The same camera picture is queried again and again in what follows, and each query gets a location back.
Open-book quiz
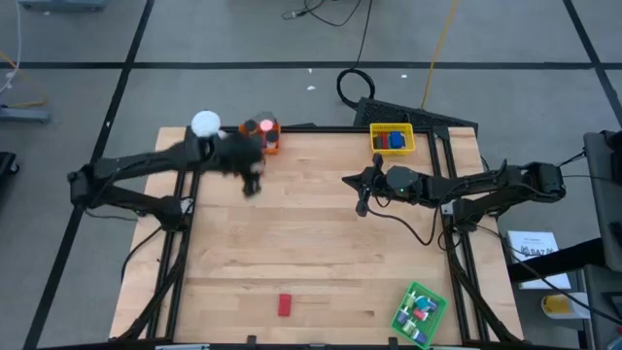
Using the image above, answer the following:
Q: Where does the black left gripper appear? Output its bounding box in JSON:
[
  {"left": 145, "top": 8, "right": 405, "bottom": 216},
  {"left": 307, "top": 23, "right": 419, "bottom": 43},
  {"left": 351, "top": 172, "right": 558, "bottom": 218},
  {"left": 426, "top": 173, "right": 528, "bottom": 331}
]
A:
[{"left": 213, "top": 133, "right": 267, "bottom": 198}]

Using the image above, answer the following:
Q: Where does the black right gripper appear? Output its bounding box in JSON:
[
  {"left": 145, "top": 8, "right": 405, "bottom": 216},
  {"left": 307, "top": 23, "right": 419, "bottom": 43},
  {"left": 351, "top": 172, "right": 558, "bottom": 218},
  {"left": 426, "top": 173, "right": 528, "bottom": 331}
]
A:
[{"left": 341, "top": 153, "right": 391, "bottom": 218}]

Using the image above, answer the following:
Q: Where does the green plastic basket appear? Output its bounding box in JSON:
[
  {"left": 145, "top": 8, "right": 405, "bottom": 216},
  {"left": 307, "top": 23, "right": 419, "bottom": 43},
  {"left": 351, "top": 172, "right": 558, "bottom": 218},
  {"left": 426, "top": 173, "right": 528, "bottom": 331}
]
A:
[{"left": 390, "top": 280, "right": 449, "bottom": 350}]

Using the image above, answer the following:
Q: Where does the orange plastic basket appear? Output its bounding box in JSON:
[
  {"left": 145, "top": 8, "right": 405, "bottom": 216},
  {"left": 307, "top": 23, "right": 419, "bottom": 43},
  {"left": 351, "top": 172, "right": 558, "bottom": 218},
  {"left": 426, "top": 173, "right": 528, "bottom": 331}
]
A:
[{"left": 236, "top": 112, "right": 283, "bottom": 157}]

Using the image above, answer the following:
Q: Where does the yellow plastic basket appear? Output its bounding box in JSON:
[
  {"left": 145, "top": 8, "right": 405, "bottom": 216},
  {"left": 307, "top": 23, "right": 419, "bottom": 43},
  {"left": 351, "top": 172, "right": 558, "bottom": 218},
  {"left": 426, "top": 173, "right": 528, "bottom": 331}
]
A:
[{"left": 368, "top": 122, "right": 417, "bottom": 157}]

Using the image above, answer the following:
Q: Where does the black perforated case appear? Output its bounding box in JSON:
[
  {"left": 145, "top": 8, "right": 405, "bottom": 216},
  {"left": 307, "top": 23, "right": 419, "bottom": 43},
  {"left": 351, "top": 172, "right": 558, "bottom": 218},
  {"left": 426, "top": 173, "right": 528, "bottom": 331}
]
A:
[{"left": 352, "top": 96, "right": 480, "bottom": 132}]

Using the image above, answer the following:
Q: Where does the white booklet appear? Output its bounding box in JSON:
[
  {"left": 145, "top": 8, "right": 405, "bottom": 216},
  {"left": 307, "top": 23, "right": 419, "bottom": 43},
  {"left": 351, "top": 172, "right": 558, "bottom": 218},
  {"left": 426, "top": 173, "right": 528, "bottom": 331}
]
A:
[{"left": 506, "top": 229, "right": 573, "bottom": 292}]

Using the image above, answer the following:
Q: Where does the grey table foot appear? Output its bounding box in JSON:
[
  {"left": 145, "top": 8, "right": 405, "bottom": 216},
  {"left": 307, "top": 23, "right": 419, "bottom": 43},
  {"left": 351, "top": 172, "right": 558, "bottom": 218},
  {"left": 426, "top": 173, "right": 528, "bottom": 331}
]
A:
[{"left": 0, "top": 106, "right": 52, "bottom": 125}]

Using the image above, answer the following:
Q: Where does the black beam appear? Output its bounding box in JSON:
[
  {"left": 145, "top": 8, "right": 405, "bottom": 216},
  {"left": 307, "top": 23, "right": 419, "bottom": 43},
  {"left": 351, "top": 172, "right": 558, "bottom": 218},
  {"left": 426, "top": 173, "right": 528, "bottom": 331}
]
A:
[{"left": 507, "top": 236, "right": 608, "bottom": 284}]

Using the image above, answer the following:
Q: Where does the black caster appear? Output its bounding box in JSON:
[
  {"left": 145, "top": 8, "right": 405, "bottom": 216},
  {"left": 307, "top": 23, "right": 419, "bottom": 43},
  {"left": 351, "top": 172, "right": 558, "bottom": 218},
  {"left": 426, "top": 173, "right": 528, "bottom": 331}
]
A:
[{"left": 0, "top": 151, "right": 20, "bottom": 179}]

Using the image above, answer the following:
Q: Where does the yellow white container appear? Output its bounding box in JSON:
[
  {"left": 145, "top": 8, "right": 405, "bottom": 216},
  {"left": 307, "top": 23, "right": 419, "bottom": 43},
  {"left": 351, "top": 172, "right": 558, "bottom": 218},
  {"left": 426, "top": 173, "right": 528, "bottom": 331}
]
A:
[{"left": 540, "top": 292, "right": 592, "bottom": 321}]

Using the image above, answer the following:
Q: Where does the grey cabinet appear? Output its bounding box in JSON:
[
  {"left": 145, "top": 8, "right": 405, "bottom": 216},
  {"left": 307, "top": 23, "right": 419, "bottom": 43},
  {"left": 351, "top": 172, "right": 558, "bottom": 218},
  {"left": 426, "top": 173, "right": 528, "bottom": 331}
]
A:
[{"left": 581, "top": 128, "right": 622, "bottom": 350}]

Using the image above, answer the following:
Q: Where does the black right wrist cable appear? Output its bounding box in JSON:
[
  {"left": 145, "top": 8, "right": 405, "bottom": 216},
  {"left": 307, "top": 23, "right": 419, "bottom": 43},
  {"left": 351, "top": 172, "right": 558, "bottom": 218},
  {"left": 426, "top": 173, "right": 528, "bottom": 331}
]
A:
[{"left": 363, "top": 192, "right": 443, "bottom": 247}]

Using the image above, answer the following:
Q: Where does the black aluminium table frame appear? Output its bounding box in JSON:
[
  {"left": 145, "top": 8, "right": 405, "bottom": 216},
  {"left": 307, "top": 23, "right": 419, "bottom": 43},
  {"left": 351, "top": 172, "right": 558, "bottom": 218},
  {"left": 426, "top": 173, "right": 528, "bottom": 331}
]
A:
[{"left": 109, "top": 123, "right": 526, "bottom": 347}]

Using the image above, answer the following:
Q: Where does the black coiled cable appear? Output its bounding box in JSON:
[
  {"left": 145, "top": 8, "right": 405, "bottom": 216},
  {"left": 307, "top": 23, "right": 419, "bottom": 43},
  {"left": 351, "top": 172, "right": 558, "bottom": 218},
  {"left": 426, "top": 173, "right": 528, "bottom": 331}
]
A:
[{"left": 335, "top": 0, "right": 377, "bottom": 111}]

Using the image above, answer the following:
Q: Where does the thin black floor cable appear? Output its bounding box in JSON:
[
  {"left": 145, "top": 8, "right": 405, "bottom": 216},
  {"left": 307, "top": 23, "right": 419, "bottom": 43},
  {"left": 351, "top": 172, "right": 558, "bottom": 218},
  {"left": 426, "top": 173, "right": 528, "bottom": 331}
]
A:
[{"left": 282, "top": 0, "right": 364, "bottom": 28}]

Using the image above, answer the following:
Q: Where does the yellow cable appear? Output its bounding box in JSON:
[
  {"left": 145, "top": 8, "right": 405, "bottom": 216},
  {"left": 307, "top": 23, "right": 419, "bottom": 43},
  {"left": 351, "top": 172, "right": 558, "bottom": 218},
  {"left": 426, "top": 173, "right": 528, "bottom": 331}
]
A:
[{"left": 420, "top": 0, "right": 460, "bottom": 110}]

